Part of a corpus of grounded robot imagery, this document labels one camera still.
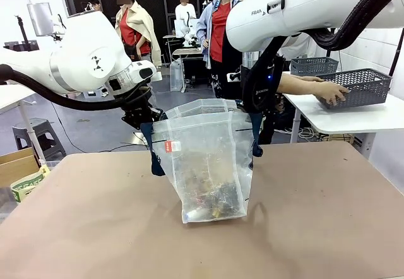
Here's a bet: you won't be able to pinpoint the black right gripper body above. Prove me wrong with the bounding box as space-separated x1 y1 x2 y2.
227 54 285 116

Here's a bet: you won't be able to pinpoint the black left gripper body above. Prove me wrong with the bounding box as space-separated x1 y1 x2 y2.
121 86 168 132

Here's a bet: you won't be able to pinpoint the translucent shopping bag navy handles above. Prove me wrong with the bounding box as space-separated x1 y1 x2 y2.
140 98 263 225

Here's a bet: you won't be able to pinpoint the grey plastic lattice basket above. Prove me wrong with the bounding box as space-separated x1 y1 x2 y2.
315 68 393 110
290 57 340 77

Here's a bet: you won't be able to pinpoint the person's right forearm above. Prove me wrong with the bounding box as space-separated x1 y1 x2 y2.
277 72 319 98

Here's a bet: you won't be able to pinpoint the dark packaged items pile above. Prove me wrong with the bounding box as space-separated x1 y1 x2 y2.
182 171 242 220

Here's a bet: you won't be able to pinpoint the person's right hand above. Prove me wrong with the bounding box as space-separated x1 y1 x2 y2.
315 81 351 107

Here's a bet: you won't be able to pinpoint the person in black shirt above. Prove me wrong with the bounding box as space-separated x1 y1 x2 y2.
220 0 306 146

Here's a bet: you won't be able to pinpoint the clear plastic container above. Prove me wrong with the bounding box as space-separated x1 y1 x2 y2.
169 58 186 93

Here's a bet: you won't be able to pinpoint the person in white shirt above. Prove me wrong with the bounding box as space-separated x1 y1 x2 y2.
279 34 317 61

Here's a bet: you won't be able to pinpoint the grey background desk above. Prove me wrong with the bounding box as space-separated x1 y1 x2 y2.
162 34 206 86

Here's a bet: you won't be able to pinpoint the person blue shirt red top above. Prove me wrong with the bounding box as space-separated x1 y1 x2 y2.
195 0 241 100

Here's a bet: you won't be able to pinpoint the white side table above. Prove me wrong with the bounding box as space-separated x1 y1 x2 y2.
282 92 404 160

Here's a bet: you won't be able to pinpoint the small white background robot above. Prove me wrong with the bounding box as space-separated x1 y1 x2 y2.
174 18 200 47

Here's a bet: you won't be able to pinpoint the grey plastic step stool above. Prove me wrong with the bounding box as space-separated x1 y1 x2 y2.
12 118 67 162

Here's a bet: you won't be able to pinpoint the person in white t-shirt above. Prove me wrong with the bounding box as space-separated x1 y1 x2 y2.
175 0 198 37

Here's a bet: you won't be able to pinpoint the person with glasses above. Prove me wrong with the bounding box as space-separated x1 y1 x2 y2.
82 0 103 13

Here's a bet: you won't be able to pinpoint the white desk with pole leg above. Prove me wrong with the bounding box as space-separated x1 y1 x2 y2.
0 85 48 167

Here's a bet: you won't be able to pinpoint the white box with green print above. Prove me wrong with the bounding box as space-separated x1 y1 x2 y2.
11 165 51 203

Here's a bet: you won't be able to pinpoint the brown cardboard box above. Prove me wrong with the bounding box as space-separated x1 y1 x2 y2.
0 148 40 188

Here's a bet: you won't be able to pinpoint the grey panel on stand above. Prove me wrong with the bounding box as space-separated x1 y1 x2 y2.
27 2 54 37

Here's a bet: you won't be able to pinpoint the black tripod leg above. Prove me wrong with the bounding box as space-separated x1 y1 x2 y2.
389 28 404 78

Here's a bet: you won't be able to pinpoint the white cables under table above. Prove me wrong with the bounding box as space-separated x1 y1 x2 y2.
274 126 326 141

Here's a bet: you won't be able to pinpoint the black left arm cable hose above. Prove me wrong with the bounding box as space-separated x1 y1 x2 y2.
0 64 153 111

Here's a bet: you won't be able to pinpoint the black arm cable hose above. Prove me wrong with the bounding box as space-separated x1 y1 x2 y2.
0 64 153 111
244 0 404 113

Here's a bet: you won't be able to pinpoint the black floor cable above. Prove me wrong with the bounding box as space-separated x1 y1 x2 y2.
49 102 149 153

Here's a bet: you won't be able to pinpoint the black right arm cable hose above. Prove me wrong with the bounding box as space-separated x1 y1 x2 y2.
244 0 404 113

